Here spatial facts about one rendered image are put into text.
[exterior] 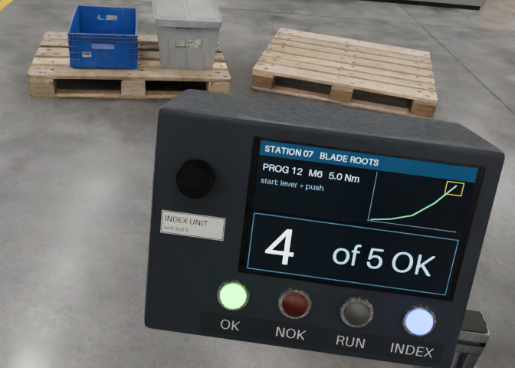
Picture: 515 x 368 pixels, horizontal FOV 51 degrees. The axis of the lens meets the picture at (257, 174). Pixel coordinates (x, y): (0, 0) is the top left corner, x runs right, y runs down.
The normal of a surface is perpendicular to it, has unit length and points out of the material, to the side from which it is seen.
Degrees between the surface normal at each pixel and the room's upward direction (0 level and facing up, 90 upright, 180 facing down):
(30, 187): 0
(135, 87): 90
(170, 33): 95
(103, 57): 90
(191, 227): 75
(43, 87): 89
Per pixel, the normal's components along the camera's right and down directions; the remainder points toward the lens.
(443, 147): -0.01, -0.11
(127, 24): 0.18, 0.52
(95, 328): 0.10, -0.85
